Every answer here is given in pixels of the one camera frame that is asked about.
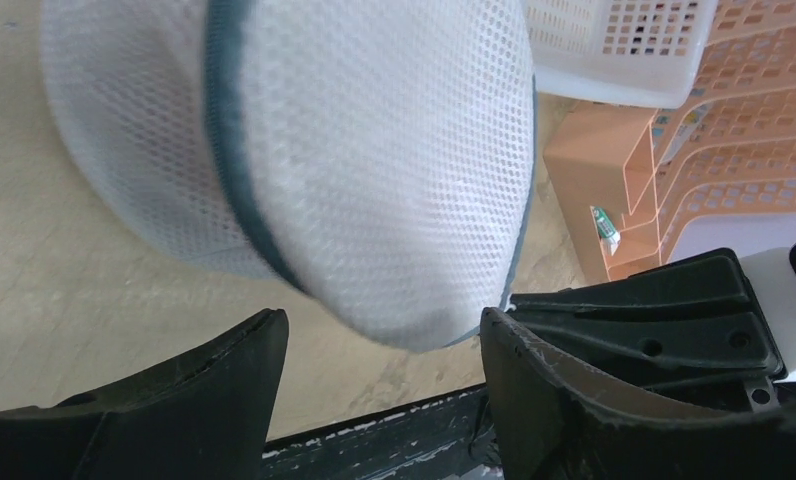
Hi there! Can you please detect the white plastic basket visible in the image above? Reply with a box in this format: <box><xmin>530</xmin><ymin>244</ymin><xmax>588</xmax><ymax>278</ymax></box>
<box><xmin>524</xmin><ymin>0</ymin><xmax>718</xmax><ymax>109</ymax></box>

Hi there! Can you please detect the green white tube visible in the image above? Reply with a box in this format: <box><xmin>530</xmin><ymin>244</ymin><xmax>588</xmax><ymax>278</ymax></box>
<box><xmin>591</xmin><ymin>207</ymin><xmax>621</xmax><ymax>256</ymax></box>

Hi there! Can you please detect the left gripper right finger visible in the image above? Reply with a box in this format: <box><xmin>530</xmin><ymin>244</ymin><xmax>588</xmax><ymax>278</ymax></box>
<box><xmin>480</xmin><ymin>308</ymin><xmax>796</xmax><ymax>479</ymax></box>

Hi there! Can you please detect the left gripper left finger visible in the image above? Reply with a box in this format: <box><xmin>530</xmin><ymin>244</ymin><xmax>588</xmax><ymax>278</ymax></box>
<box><xmin>0</xmin><ymin>309</ymin><xmax>289</xmax><ymax>479</ymax></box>

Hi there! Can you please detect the orange plastic organizer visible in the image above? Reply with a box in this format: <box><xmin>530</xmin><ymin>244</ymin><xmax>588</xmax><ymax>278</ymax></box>
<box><xmin>544</xmin><ymin>1</ymin><xmax>796</xmax><ymax>283</ymax></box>

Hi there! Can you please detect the white mesh laundry bag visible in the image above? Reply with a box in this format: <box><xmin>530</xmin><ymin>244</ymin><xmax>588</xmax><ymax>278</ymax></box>
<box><xmin>40</xmin><ymin>1</ymin><xmax>535</xmax><ymax>351</ymax></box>

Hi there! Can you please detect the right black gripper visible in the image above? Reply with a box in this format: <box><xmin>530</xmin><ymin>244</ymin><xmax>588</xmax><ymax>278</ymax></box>
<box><xmin>508</xmin><ymin>244</ymin><xmax>796</xmax><ymax>388</ymax></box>

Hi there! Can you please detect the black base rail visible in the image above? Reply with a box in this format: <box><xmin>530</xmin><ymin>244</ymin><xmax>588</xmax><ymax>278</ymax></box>
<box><xmin>258</xmin><ymin>384</ymin><xmax>500</xmax><ymax>479</ymax></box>

